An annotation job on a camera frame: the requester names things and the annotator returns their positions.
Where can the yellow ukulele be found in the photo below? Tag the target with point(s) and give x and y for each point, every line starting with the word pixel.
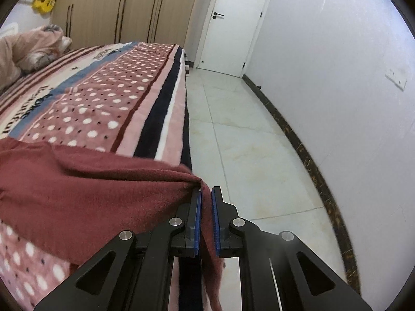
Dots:
pixel 43 1

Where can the beige wooden wardrobe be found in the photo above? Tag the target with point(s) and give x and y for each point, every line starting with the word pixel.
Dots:
pixel 129 8

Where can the white wall socket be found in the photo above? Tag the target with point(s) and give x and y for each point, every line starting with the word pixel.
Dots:
pixel 396 78

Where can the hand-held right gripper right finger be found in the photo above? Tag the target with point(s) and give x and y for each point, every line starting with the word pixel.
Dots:
pixel 215 215

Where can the dark red pants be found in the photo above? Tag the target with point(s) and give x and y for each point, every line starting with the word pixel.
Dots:
pixel 97 194

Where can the pink crumpled quilt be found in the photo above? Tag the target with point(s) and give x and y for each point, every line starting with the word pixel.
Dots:
pixel 29 48

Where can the bed with patterned pink blanket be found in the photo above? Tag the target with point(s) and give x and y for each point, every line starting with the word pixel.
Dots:
pixel 107 97

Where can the white door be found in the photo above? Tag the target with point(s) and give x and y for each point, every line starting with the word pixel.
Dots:
pixel 235 22

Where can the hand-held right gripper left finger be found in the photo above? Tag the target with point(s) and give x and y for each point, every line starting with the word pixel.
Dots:
pixel 196 215

